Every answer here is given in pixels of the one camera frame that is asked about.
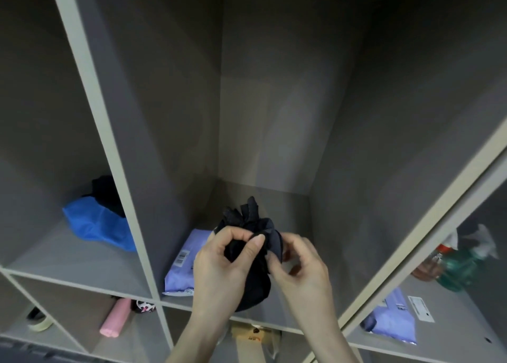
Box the person's left hand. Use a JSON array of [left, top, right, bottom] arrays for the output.
[[192, 226, 266, 324]]

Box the person's right hand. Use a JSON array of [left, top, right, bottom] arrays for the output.
[[266, 232, 338, 329]]

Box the black glove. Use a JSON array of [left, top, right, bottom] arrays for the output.
[[213, 195, 284, 313]]

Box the pink spray bottle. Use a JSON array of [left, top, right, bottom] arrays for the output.
[[411, 244, 452, 282]]

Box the green spray bottle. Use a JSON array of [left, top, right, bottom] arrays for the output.
[[435, 223, 499, 293]]

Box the grey cubby shelf unit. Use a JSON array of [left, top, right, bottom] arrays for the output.
[[0, 0, 507, 363]]

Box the brown cardboard box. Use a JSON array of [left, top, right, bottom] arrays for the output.
[[231, 322, 279, 350]]

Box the pink tumbler bottle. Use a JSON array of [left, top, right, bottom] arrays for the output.
[[99, 297, 133, 339]]

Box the white paper label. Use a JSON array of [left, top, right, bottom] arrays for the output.
[[407, 295, 436, 323]]

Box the blue plastic bag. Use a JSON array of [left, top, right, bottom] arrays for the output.
[[62, 195, 138, 253]]

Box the black and white sandal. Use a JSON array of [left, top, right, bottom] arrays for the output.
[[26, 306, 54, 332]]

